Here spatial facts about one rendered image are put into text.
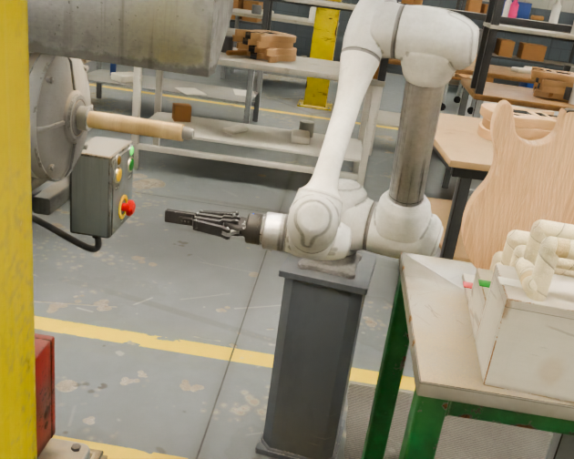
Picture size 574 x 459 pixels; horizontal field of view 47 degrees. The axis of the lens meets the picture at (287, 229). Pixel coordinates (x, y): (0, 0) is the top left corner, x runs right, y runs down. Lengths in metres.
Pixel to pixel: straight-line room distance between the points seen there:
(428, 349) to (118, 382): 1.63
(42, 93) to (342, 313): 1.18
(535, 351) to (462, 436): 1.51
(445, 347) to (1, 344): 1.04
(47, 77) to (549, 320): 0.94
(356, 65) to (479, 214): 0.48
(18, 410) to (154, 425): 2.08
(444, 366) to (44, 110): 0.84
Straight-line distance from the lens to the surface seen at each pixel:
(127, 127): 1.28
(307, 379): 2.20
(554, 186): 1.49
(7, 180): 0.35
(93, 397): 2.63
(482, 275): 1.43
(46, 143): 1.25
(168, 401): 2.60
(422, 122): 1.79
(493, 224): 1.49
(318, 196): 1.38
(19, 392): 0.41
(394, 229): 1.95
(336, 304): 2.05
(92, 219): 1.60
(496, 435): 2.77
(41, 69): 1.25
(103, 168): 1.55
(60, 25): 1.14
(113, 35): 1.11
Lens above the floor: 1.57
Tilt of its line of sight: 22 degrees down
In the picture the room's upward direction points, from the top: 8 degrees clockwise
